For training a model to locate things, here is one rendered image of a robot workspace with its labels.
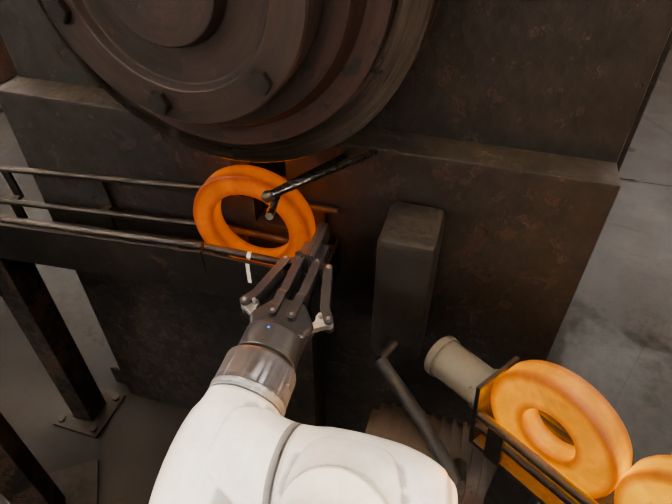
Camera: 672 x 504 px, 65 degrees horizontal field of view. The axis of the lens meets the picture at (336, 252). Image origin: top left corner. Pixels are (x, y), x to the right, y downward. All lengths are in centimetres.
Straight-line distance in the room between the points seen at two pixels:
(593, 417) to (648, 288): 145
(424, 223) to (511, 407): 26
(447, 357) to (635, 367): 111
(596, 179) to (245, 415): 51
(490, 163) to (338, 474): 44
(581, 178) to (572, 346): 105
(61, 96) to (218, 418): 61
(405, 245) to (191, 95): 32
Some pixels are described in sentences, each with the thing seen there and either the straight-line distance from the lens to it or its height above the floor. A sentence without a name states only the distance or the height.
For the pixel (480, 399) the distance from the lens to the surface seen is 67.
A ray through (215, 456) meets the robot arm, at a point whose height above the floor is 77.
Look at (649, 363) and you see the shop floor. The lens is 179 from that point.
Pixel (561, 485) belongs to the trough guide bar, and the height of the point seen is 68.
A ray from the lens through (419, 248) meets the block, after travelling 69.
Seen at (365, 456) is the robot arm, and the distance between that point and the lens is 50.
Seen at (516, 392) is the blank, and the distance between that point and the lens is 64.
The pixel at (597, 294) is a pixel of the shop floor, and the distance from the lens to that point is 193.
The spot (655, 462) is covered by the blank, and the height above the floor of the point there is 76.
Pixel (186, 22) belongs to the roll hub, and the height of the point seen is 108.
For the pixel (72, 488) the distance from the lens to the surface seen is 149.
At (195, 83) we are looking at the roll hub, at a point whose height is 102.
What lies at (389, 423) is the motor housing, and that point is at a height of 53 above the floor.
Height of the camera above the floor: 124
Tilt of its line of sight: 41 degrees down
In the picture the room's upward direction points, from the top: straight up
